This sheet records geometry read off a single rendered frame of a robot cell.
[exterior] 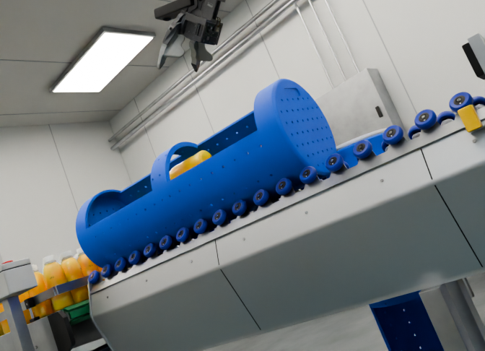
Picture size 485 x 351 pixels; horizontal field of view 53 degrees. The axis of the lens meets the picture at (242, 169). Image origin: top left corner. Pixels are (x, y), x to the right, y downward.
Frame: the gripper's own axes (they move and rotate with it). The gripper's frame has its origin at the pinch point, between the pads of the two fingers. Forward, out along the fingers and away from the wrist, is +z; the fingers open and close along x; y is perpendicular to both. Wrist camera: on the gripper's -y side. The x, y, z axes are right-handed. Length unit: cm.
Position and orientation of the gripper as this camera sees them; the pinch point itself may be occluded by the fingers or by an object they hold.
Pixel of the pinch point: (175, 70)
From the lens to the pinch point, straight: 121.3
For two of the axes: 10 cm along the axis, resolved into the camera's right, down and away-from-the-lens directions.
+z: -2.9, 9.1, 3.0
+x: 4.9, -1.3, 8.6
